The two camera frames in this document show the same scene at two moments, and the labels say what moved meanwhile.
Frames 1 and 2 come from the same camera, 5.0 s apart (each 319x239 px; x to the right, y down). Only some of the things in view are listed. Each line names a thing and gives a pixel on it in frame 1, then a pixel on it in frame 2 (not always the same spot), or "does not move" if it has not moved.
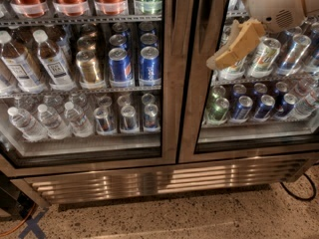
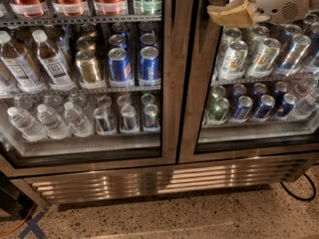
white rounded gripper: [274, 4] → [277, 2]
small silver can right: [151, 116] does not move
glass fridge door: [264, 105] does not move
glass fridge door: [88, 77] does not move
